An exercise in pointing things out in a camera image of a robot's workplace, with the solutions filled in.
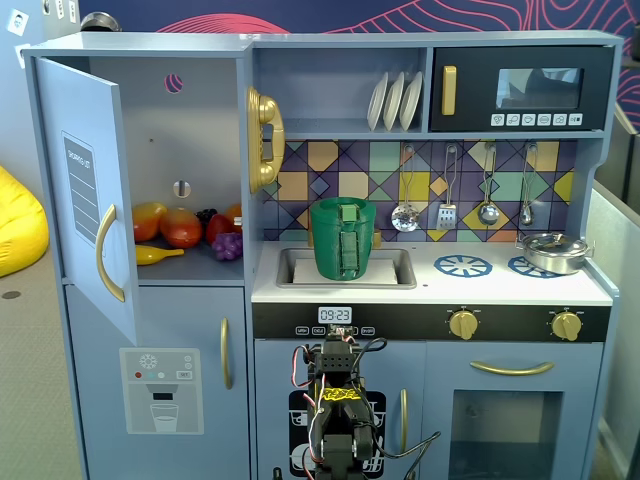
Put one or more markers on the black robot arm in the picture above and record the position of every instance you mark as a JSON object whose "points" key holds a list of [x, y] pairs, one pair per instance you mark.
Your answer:
{"points": [[345, 430]]}

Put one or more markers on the blue dishwasher door with print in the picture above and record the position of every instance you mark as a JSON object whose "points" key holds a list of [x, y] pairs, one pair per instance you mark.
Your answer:
{"points": [[272, 370]]}

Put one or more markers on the blue oven door with window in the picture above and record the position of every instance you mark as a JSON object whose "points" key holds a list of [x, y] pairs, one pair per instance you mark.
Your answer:
{"points": [[440, 370]]}

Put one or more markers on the blue door with water dispenser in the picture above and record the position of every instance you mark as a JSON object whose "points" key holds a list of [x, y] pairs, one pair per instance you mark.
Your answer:
{"points": [[100, 320]]}

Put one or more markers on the blue cabinet door with list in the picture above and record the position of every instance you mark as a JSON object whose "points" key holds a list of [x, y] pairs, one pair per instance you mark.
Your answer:
{"points": [[75, 125]]}

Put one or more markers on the blue toy kitchen unit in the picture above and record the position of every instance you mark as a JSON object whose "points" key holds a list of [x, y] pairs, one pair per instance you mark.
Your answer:
{"points": [[340, 295]]}

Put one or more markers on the grey toy sink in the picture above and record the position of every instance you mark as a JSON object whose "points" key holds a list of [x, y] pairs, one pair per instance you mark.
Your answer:
{"points": [[285, 280]]}

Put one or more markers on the gold toy faucet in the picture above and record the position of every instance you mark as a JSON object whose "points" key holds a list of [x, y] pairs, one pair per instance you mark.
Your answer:
{"points": [[376, 238]]}

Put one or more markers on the gold stove knob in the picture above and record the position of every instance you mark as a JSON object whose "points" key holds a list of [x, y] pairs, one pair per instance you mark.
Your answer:
{"points": [[566, 326], [463, 324]]}

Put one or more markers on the metal slotted skimmer spoon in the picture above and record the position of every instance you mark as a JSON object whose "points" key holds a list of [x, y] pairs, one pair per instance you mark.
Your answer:
{"points": [[404, 217]]}

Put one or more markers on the purple toy grapes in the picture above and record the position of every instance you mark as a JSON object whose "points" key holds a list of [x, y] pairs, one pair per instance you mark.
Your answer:
{"points": [[227, 247]]}

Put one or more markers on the metal slotted spatula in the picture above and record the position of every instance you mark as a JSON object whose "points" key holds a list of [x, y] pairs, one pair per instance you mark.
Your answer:
{"points": [[446, 216]]}

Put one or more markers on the red toy apple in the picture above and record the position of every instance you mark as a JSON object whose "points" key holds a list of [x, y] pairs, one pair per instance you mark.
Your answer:
{"points": [[219, 227]]}

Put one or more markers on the orange toy fruit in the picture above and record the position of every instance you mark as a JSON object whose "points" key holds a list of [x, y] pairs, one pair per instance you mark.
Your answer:
{"points": [[234, 212]]}

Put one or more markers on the dark toy grapes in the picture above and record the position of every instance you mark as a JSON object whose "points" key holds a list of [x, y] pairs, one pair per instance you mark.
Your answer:
{"points": [[205, 216]]}

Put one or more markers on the orange red toy mango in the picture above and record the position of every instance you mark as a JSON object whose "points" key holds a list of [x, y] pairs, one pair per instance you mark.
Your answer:
{"points": [[181, 228], [146, 220]]}

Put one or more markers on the metal ladle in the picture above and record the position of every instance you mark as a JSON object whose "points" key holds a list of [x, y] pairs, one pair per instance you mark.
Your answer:
{"points": [[487, 212]]}

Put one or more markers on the yellow toy banana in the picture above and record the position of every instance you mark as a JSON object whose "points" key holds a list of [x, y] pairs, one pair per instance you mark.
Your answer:
{"points": [[150, 255]]}

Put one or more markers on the gold toy telephone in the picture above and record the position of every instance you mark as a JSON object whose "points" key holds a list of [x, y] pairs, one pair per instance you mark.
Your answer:
{"points": [[262, 140]]}

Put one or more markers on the steel pot with lid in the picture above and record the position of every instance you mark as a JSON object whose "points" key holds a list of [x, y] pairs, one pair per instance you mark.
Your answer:
{"points": [[552, 252]]}

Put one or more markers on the white toy plate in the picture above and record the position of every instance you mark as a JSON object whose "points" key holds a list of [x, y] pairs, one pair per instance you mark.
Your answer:
{"points": [[393, 102], [376, 102], [410, 102]]}

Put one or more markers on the grey partition panel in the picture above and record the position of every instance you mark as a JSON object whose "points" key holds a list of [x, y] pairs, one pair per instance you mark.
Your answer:
{"points": [[607, 235]]}

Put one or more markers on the black toy microwave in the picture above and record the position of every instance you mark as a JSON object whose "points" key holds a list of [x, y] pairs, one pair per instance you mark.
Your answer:
{"points": [[475, 90]]}

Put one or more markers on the round floor cap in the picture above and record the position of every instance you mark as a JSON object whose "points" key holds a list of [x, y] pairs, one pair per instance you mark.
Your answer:
{"points": [[11, 295]]}

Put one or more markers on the yellow bean bag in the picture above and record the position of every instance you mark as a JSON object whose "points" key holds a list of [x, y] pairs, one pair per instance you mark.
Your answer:
{"points": [[17, 225]]}

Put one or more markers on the metal bowl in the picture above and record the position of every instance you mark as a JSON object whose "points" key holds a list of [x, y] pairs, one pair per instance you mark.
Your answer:
{"points": [[100, 21]]}

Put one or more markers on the white wall socket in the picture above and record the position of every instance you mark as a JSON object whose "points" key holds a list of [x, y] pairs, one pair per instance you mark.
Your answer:
{"points": [[17, 21]]}

